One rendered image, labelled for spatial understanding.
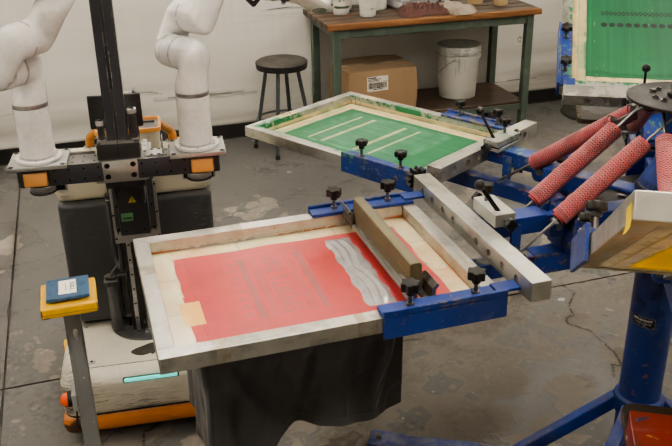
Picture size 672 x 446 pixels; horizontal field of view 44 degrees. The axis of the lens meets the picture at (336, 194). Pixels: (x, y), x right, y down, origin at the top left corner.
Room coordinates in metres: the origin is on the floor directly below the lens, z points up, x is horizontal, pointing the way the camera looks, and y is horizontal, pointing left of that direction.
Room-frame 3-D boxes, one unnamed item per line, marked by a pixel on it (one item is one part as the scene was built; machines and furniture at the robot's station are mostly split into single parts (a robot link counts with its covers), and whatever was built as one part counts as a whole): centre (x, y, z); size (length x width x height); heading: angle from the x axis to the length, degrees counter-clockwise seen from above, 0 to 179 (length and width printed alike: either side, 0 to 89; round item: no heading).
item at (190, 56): (2.29, 0.41, 1.37); 0.13 x 0.10 x 0.16; 46
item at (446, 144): (2.74, -0.27, 1.05); 1.08 x 0.61 x 0.23; 47
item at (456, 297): (1.62, -0.24, 0.98); 0.30 x 0.05 x 0.07; 107
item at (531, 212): (1.98, -0.46, 1.02); 0.17 x 0.06 x 0.05; 107
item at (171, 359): (1.81, 0.08, 0.97); 0.79 x 0.58 x 0.04; 107
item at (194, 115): (2.30, 0.41, 1.21); 0.16 x 0.13 x 0.15; 11
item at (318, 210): (2.15, -0.07, 0.98); 0.30 x 0.05 x 0.07; 107
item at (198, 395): (1.73, 0.35, 0.74); 0.45 x 0.03 x 0.43; 17
